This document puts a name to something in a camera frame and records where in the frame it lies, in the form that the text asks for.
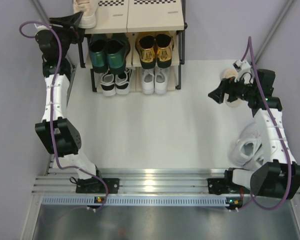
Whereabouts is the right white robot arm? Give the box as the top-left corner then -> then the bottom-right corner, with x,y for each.
208,68 -> 300,200

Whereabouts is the black white sneaker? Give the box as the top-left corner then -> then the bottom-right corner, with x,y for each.
100,70 -> 116,97
115,68 -> 133,95

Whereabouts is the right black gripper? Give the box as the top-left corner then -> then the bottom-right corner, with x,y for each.
208,72 -> 257,104

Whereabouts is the perforated grey cable duct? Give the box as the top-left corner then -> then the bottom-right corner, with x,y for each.
39,194 -> 252,207

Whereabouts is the white chunky sneaker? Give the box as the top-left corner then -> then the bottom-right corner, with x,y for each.
230,122 -> 262,166
245,148 -> 264,171

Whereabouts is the beige black-framed shoe shelf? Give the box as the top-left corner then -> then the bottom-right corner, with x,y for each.
84,0 -> 187,92

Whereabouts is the gold loafer one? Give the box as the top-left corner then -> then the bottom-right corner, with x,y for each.
135,32 -> 156,70
155,32 -> 174,69

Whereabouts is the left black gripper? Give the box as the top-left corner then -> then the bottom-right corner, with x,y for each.
47,12 -> 86,59

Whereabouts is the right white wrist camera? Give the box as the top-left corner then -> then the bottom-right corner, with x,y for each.
232,59 -> 251,79

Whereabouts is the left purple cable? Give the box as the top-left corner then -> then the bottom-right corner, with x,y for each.
19,21 -> 110,213

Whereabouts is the beige sneaker one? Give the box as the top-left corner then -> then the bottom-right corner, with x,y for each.
73,0 -> 99,29
221,68 -> 242,108

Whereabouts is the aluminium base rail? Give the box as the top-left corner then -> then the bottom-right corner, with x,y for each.
31,168 -> 225,196

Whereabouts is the green pointed shoe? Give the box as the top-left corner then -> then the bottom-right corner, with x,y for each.
88,34 -> 108,74
106,33 -> 131,75

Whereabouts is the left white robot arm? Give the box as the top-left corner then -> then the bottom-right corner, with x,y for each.
35,12 -> 120,194

